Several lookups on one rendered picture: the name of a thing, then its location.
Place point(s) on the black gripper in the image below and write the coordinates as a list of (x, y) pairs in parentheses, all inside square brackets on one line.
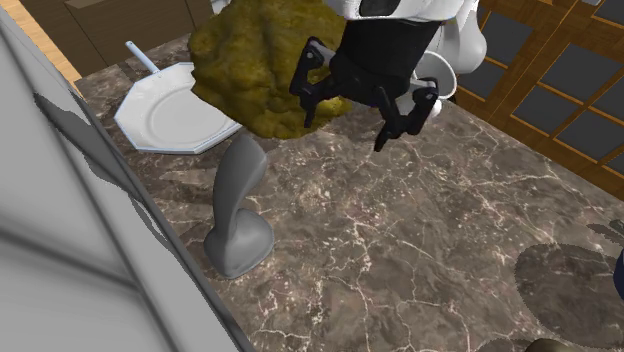
[(385, 53)]

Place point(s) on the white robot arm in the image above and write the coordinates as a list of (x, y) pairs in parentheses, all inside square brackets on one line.
[(464, 43)]

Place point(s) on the olive rough mossy lump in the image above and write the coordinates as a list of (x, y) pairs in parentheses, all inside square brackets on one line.
[(248, 63)]

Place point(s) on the grey curved sculpture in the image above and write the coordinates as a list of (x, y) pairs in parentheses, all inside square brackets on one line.
[(239, 195)]

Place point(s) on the wooden lattice door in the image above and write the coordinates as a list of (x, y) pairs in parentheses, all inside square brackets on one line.
[(536, 88)]

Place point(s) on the white octagonal plate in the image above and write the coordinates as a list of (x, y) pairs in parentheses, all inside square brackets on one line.
[(170, 114)]

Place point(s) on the brown wooden cabinet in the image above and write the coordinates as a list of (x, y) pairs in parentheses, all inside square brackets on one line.
[(126, 24)]

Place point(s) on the dark blue object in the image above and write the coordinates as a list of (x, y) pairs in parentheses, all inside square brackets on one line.
[(620, 275)]

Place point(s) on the brown rounded object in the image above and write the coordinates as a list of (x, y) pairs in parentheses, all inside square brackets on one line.
[(551, 346)]

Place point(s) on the large grey flat panel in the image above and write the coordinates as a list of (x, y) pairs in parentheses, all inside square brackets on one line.
[(58, 219)]

